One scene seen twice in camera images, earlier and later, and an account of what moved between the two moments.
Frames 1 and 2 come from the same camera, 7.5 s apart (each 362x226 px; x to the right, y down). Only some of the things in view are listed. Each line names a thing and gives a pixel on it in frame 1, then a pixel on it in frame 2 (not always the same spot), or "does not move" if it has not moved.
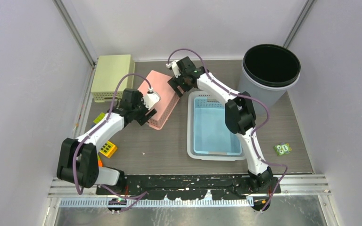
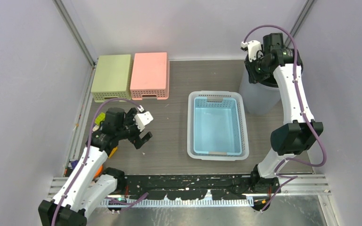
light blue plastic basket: (192, 155) does not move
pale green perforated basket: (110, 70) does not move
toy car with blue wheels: (99, 118) does not move
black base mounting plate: (172, 187) does not move
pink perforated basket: (169, 97) -> (150, 78)
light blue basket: (211, 135) does not move
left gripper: (143, 118) -> (138, 143)
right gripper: (175, 82) -> (255, 77)
